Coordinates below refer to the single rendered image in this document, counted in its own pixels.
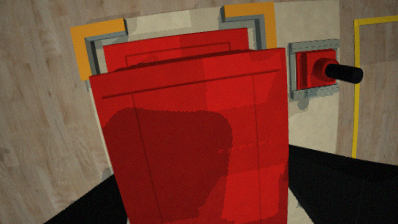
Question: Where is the cream flat base plate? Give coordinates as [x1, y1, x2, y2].
[70, 0, 340, 174]

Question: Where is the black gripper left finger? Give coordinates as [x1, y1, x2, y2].
[43, 174, 128, 224]

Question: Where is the yellow flat bar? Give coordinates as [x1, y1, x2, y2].
[351, 15, 398, 158]

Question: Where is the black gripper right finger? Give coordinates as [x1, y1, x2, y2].
[288, 144, 398, 224]

